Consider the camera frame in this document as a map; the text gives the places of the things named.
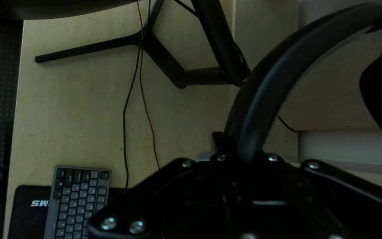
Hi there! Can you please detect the light wooden shelf unit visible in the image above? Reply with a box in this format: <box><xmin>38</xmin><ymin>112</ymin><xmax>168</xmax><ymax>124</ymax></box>
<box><xmin>233</xmin><ymin>0</ymin><xmax>382</xmax><ymax>187</ymax></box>

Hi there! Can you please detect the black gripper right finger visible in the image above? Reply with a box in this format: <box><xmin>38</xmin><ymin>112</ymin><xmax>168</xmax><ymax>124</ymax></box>
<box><xmin>243</xmin><ymin>151</ymin><xmax>382</xmax><ymax>239</ymax></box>

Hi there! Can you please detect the grey mechanical keyboard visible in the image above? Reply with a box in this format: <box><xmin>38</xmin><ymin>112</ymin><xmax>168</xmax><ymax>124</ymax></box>
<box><xmin>43</xmin><ymin>164</ymin><xmax>113</xmax><ymax>239</ymax></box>

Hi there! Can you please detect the black desk mat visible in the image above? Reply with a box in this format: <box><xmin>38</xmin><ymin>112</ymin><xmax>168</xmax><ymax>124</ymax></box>
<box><xmin>6</xmin><ymin>183</ymin><xmax>133</xmax><ymax>239</ymax></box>

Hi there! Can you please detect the black monitor stand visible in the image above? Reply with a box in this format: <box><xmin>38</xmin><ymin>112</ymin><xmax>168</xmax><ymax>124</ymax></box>
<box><xmin>35</xmin><ymin>0</ymin><xmax>252</xmax><ymax>90</ymax></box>

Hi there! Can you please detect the thin black cable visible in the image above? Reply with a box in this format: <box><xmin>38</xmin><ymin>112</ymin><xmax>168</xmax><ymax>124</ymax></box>
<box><xmin>137</xmin><ymin>41</ymin><xmax>162</xmax><ymax>170</ymax></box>

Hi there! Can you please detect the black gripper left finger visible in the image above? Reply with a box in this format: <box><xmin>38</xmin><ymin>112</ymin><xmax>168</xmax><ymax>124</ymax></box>
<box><xmin>85</xmin><ymin>156</ymin><xmax>235</xmax><ymax>239</ymax></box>

